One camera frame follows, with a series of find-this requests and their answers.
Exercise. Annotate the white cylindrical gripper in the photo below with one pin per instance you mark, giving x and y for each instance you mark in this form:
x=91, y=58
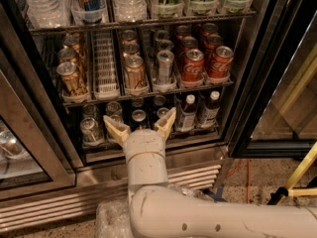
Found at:
x=143, y=143

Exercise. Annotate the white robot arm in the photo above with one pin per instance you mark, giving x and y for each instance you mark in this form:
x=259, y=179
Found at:
x=157, y=211

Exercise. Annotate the front left blue pepsi can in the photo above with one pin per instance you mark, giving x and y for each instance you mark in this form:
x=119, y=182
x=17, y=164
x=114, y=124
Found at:
x=139, y=119

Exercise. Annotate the blue pepsi can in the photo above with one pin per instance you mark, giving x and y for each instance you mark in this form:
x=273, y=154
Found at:
x=139, y=119
x=159, y=101
x=161, y=113
x=137, y=103

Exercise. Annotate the front right blue pepsi can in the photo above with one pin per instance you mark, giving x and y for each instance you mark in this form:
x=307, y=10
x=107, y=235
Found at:
x=161, y=113

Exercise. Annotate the back left blue pepsi can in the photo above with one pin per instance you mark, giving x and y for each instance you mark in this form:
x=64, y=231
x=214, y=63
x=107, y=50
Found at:
x=137, y=103

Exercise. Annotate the back right blue pepsi can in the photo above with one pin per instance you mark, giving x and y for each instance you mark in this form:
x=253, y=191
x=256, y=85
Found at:
x=159, y=101

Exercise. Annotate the front left clear green can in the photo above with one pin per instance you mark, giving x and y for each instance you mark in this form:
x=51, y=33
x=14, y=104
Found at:
x=90, y=131

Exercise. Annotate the back left clear can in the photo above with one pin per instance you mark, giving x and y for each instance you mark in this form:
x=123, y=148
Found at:
x=90, y=111

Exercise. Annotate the front gold can centre row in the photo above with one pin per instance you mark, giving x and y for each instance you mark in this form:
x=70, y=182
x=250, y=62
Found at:
x=135, y=72

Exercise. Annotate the gold can row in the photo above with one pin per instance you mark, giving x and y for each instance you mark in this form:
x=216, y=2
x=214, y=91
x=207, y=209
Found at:
x=128, y=37
x=72, y=79
x=69, y=54
x=76, y=42
x=130, y=50
x=135, y=72

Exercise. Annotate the front slim silver can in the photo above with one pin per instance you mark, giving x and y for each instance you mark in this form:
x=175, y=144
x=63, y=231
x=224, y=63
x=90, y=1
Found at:
x=165, y=60

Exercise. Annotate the slim silver can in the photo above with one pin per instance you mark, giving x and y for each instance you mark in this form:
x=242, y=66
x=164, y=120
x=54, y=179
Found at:
x=165, y=45
x=161, y=35
x=165, y=60

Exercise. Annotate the middle gold can centre row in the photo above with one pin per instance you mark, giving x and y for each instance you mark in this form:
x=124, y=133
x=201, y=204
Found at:
x=130, y=50

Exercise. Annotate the front gold can left row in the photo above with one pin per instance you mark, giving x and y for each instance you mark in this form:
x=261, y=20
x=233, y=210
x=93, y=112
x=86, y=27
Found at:
x=72, y=79

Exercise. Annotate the front left red cola can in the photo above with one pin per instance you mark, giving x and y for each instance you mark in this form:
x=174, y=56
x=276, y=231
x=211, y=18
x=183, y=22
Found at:
x=193, y=62

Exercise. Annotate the red cola can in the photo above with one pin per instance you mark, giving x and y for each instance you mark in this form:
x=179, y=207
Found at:
x=188, y=43
x=207, y=29
x=193, y=62
x=211, y=43
x=181, y=32

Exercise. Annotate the middle slim silver can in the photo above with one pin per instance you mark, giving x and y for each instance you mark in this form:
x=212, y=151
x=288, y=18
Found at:
x=165, y=45

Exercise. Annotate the back gold can centre row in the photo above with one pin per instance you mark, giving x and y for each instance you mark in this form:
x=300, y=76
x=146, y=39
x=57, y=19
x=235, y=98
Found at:
x=128, y=37

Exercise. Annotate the back slim silver can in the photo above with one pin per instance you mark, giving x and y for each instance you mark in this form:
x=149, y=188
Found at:
x=161, y=35

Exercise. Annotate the middle left red cola can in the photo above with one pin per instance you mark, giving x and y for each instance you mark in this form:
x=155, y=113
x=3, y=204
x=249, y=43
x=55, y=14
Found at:
x=188, y=43

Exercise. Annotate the front right orange cola can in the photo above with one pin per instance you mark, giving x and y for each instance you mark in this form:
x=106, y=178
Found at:
x=220, y=62

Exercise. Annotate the stainless steel fridge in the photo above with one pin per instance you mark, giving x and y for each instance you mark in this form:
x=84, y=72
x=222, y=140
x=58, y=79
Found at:
x=100, y=172

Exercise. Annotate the middle gold can left row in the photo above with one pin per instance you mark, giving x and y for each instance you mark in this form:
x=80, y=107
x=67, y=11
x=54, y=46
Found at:
x=69, y=54

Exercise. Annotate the back left red cola can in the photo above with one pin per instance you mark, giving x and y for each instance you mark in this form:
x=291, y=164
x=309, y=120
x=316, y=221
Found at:
x=181, y=32

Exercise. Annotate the middle right red cola can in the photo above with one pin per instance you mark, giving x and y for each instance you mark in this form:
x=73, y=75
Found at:
x=211, y=43

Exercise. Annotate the back gold can left row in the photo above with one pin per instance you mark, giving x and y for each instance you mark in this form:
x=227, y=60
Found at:
x=76, y=42

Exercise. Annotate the left closed fridge door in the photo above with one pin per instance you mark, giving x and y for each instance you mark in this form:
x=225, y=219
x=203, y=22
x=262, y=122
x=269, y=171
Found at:
x=31, y=159

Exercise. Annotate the back right red cola can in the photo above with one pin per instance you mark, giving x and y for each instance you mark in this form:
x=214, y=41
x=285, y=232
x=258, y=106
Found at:
x=207, y=29

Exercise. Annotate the open glass fridge door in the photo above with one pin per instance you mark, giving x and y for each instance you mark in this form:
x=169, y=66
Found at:
x=274, y=111

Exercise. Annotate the blue red bull can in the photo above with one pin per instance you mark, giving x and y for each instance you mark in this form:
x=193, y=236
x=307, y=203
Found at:
x=87, y=12

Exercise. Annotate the left brown juice bottle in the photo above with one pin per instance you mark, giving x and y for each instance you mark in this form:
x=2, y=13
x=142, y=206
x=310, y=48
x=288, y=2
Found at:
x=186, y=113

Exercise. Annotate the brown juice bottle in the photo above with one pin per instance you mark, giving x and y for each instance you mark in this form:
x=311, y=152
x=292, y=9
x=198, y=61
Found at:
x=206, y=116
x=186, y=113

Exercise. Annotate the right brown juice bottle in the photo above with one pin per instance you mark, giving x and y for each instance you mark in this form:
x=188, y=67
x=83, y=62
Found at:
x=206, y=116

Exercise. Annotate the blue tape cross mark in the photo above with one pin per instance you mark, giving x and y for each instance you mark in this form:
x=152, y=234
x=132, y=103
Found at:
x=215, y=193

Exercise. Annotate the clear water bottle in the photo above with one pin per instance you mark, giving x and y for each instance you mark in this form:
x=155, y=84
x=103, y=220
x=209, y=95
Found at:
x=130, y=10
x=49, y=13

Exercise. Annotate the left clear water bottle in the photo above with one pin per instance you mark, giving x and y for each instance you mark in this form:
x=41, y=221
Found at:
x=49, y=13

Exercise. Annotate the empty white wire can tray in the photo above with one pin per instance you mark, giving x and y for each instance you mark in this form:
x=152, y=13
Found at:
x=105, y=79

